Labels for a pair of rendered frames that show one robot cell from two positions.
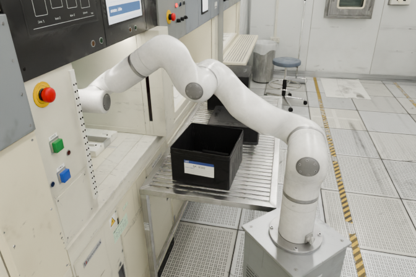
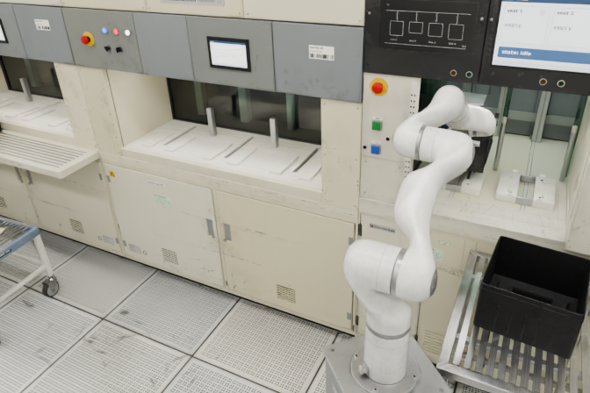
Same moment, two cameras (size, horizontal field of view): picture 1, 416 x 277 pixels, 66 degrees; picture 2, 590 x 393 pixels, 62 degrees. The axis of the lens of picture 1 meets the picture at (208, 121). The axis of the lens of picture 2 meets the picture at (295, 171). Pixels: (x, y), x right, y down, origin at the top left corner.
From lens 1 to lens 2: 1.60 m
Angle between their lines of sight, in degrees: 90
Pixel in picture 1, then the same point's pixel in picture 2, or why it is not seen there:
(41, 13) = (396, 34)
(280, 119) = (400, 219)
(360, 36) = not seen: outside the picture
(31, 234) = (336, 159)
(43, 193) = (353, 145)
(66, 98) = (401, 101)
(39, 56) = (383, 61)
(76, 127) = not seen: hidden behind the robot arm
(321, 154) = (349, 254)
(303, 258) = (346, 362)
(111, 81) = not seen: hidden behind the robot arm
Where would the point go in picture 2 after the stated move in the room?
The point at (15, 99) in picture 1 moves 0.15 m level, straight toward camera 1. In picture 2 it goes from (351, 77) to (312, 83)
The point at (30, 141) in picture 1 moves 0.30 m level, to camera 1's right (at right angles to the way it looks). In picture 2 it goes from (356, 108) to (344, 141)
